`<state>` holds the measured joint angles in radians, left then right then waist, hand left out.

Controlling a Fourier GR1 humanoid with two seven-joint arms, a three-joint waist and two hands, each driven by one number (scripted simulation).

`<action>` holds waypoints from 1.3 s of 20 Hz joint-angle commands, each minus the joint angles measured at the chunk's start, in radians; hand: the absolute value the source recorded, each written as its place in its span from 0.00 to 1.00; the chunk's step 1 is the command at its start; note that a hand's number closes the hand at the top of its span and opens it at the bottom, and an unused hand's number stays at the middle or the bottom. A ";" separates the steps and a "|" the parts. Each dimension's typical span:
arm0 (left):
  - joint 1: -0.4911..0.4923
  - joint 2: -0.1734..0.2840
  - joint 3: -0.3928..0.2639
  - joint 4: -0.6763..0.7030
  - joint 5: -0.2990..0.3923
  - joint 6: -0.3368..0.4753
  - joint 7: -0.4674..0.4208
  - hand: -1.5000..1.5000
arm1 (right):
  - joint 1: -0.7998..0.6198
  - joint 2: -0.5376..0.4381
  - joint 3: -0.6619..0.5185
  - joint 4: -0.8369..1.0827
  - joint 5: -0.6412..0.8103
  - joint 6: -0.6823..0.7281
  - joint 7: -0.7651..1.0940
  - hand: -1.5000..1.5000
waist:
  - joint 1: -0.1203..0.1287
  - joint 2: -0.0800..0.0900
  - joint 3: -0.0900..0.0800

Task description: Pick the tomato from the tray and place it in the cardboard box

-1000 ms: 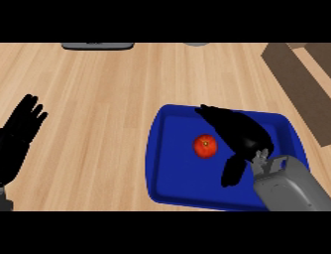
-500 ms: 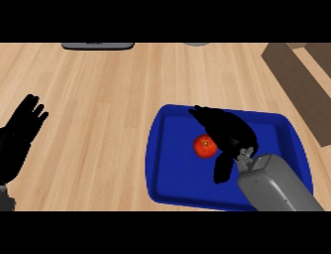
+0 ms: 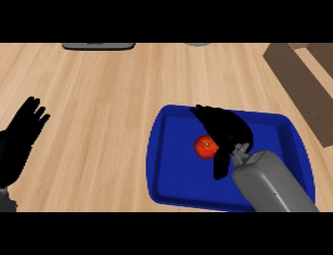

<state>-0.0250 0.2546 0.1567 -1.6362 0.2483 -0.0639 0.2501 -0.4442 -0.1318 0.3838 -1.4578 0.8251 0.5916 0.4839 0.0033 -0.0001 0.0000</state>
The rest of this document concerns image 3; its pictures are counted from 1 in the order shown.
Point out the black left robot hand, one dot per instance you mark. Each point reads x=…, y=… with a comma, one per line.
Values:
x=15, y=142

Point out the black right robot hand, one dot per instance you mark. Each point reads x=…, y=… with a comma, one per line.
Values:
x=225, y=129

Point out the red tomato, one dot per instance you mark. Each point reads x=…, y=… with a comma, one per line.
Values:
x=205, y=148

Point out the blue tray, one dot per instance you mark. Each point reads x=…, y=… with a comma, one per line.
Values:
x=184, y=172

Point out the brown cardboard box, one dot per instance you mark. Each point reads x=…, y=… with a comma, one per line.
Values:
x=317, y=89

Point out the small grey round object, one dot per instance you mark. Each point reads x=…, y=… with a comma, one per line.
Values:
x=197, y=44

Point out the dark grey flat appliance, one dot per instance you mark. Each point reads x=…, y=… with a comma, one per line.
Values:
x=98, y=46

